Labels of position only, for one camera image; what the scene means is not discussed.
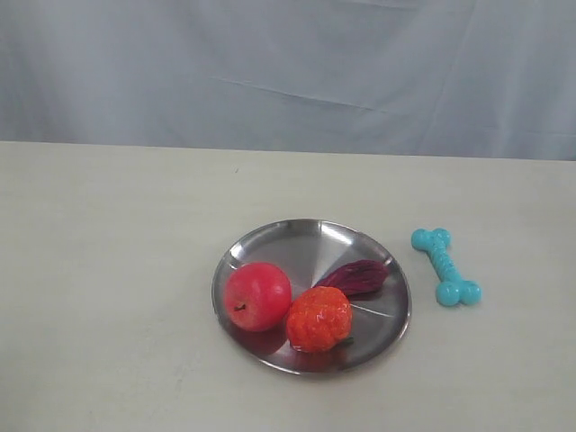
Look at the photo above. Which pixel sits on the teal toy bone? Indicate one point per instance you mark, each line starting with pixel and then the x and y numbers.
pixel 452 288

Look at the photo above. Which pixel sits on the round stainless steel plate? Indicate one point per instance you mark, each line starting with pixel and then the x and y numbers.
pixel 308 250

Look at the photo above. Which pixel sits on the red apple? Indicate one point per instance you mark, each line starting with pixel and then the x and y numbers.
pixel 257 296

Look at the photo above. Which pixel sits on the dark purple leaf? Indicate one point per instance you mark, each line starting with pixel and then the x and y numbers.
pixel 361 277

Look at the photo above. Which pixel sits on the orange bumpy fruit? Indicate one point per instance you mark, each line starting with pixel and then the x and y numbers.
pixel 319 319

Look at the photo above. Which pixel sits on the light blue backdrop cloth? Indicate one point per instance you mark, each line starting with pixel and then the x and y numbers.
pixel 492 79

